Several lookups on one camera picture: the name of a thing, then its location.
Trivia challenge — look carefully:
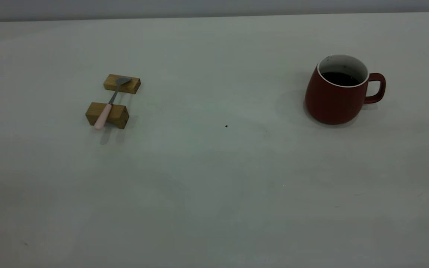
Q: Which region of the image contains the dark coffee liquid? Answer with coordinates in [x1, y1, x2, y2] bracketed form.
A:
[321, 71, 361, 87]

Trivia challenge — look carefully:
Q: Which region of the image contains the arched wooden block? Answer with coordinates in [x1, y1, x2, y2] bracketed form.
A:
[85, 102, 130, 129]

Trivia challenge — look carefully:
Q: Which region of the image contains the red ceramic mug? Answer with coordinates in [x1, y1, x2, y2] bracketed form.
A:
[305, 54, 386, 125]

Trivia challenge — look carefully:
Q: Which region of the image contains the pink handled metal spoon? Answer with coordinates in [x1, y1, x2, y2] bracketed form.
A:
[94, 76, 131, 130]

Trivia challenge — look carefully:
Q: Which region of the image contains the flat wooden block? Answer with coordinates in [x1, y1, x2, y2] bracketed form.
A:
[103, 74, 141, 94]

